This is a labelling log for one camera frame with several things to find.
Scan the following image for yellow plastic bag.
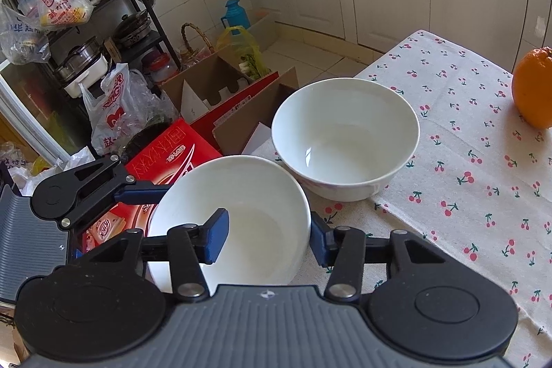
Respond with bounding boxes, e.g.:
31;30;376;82
216;27;263;80

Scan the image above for wicker basket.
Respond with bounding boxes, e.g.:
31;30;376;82
180;22;215;64

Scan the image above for stacked steel steamer pots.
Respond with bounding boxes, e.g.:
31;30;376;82
54;36;108;82

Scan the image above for black electric pot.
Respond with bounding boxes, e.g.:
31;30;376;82
113;11;151;49

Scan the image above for white bowl with pink pattern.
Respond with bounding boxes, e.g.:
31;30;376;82
271;78;420;202

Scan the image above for plain brown cardboard box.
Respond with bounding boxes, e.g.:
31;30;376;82
248;8;279;50

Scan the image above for bumpy-topped orange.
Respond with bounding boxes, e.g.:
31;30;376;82
512;47;552;129

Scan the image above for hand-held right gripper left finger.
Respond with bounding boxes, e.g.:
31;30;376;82
82;208;230;303

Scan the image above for divided cardboard box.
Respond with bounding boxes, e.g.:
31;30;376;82
161;49;300;155

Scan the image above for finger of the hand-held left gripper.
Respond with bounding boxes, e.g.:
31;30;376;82
60;155;171;228

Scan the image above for red printed carton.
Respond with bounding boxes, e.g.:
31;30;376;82
82;118;225;261

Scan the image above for cherry-print tablecloth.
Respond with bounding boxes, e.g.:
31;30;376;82
241;29;552;368

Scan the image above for red-lidded jar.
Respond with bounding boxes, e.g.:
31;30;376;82
149;53;178;82

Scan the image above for white bag with red print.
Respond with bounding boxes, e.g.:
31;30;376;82
80;63;167;157

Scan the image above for teal thermos jug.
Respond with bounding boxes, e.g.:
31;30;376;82
221;0;252;30

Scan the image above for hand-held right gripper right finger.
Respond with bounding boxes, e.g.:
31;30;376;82
309;211;447;304

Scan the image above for large white bowl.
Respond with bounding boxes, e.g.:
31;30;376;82
147;155;312;295

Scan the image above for clear bag with blue print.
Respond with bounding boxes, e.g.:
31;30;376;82
0;1;51;64

